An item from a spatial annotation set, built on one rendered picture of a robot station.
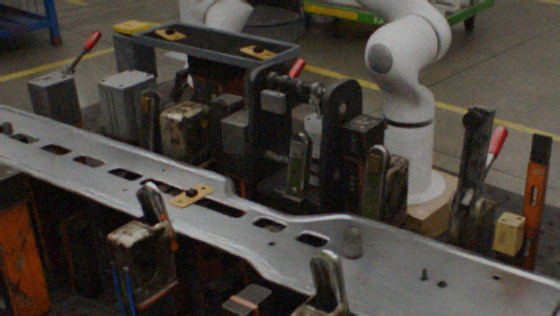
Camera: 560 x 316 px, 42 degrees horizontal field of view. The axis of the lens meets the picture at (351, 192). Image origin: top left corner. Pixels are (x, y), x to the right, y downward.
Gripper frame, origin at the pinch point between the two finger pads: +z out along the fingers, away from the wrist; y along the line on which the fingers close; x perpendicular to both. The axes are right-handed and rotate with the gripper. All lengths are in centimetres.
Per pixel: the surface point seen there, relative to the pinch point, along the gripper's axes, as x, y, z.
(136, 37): -7.3, -37.8, -15.9
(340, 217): -76, -54, -17
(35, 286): -33, -61, 30
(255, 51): -35, -37, -29
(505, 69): 17, 334, -57
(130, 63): -3.1, -30.5, -8.0
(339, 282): -90, -81, -18
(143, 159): -34, -51, -1
